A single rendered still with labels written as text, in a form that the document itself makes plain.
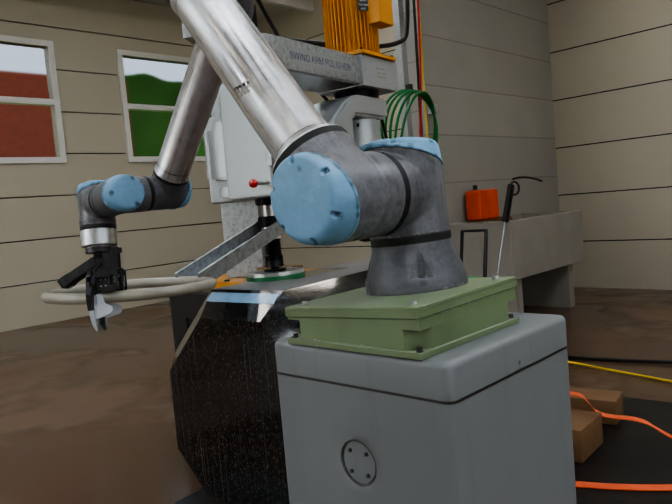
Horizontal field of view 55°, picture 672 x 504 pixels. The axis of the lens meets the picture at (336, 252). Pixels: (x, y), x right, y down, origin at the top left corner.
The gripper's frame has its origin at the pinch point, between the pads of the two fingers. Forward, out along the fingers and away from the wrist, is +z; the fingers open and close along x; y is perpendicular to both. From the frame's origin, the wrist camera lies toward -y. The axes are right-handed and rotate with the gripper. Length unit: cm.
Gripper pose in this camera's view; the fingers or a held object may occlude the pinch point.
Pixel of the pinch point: (98, 325)
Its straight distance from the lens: 177.7
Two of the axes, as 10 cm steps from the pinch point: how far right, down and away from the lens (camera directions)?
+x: 0.3, 0.7, 10.0
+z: 1.1, 9.9, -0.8
